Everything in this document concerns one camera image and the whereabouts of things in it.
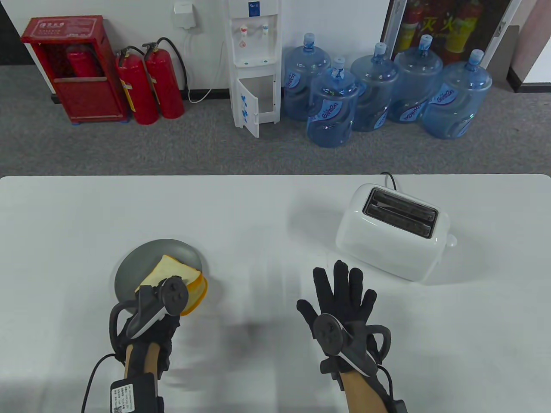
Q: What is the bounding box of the white wall box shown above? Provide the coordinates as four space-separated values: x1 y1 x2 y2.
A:
173 1 198 30

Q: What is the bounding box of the white toaster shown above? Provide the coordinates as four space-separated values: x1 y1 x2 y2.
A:
335 183 458 284

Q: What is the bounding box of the glass-door fire hose cabinet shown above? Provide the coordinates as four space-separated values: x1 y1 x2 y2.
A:
381 0 516 66

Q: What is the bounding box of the red fire extinguisher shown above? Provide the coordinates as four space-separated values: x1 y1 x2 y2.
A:
115 46 160 126
143 37 188 119

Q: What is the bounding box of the person's left forearm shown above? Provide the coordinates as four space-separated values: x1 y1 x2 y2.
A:
122 342 163 388

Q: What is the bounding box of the white power cable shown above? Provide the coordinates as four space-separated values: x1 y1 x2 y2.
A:
185 28 225 103

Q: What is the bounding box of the person's left hand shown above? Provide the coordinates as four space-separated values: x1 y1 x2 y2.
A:
115 282 182 382

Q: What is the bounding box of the person's right forearm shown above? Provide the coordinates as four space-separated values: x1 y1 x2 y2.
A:
335 369 389 413

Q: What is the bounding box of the black right hand tracker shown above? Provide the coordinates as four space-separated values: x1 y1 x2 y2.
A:
312 313 393 376

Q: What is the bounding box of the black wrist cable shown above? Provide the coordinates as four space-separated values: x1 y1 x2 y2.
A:
80 353 126 413
377 364 396 406

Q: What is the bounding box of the grey plate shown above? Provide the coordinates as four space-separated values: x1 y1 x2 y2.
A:
114 239 207 313

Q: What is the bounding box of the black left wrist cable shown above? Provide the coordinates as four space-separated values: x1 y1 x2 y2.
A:
80 353 126 413

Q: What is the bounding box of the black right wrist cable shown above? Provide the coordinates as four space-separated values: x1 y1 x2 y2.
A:
377 364 396 406

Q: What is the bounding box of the red extinguisher inside cabinet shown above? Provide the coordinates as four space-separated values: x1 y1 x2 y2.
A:
65 45 102 78

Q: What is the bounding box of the white water dispenser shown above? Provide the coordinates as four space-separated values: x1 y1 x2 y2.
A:
226 0 283 139

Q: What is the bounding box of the bread slice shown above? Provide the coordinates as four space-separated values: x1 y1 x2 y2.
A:
135 254 210 317

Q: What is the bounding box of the blue water jug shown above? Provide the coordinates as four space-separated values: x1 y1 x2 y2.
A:
422 49 493 140
387 34 444 125
283 33 332 121
306 56 360 148
350 42 399 133

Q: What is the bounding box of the person's right hand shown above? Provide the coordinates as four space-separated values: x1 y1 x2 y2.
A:
296 260 393 376

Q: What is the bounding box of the red fire extinguisher cabinet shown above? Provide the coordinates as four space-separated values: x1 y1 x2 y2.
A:
21 15 129 126

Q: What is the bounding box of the black left hand tracker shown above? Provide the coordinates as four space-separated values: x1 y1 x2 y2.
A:
109 275 190 345

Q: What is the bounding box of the black hand tracker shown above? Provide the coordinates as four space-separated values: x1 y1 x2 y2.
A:
312 313 393 376
109 275 190 345

